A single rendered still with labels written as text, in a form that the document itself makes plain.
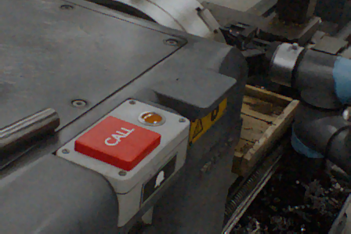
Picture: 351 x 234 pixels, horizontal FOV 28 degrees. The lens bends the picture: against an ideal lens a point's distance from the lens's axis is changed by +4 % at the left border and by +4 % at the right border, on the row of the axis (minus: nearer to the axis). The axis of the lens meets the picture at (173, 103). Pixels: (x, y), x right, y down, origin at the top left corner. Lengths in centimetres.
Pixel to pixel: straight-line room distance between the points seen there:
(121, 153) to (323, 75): 69
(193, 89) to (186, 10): 34
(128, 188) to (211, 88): 21
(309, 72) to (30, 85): 64
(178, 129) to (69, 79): 15
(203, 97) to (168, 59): 10
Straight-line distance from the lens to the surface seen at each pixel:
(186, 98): 75
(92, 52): 83
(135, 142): 64
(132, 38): 88
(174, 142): 68
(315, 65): 126
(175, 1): 109
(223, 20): 176
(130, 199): 63
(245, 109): 153
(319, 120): 128
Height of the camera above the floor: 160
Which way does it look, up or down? 29 degrees down
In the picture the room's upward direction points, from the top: 7 degrees clockwise
